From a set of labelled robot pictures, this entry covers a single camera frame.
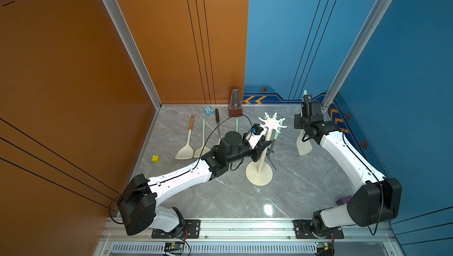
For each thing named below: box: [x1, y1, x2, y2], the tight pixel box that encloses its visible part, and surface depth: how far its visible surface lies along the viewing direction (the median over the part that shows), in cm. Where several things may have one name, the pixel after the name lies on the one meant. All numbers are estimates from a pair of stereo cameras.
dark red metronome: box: [228, 88, 244, 117], surface depth 111 cm
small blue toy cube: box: [204, 106, 215, 117], surface depth 118 cm
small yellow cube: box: [151, 155, 160, 164], surface depth 95 cm
